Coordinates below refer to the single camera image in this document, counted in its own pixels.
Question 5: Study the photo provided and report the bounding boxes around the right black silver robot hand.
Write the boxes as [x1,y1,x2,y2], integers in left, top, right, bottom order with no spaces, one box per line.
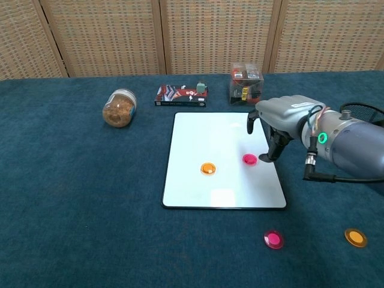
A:
[246,95,326,164]

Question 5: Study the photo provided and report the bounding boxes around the orange token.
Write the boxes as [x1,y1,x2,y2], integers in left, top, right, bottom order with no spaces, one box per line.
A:
[200,162,218,176]
[344,228,368,248]

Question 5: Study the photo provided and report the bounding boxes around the white magnetic board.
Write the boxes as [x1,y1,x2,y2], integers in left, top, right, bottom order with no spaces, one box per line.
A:
[161,112,287,211]

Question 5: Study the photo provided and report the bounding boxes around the clear plastic box red contents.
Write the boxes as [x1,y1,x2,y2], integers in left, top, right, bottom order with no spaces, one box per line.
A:
[229,62,265,107]

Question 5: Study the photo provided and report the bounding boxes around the black mesh pen holder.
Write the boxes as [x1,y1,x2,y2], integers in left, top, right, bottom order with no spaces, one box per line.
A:
[338,102,384,124]

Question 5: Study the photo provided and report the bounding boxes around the black red card box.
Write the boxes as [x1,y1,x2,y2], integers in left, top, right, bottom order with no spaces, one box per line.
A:
[154,83,209,108]

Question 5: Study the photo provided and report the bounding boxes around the woven rattan folding screen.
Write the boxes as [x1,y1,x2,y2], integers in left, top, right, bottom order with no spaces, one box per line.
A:
[0,0,384,80]

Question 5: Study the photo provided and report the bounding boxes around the clear jar with brown contents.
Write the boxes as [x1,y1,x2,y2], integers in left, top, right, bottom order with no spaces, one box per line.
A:
[102,88,139,128]

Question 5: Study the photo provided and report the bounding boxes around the blue carpet table mat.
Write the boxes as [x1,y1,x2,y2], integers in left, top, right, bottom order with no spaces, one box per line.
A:
[0,70,384,288]

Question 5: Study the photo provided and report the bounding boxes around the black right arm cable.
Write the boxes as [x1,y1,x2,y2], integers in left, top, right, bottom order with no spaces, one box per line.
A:
[302,151,384,184]

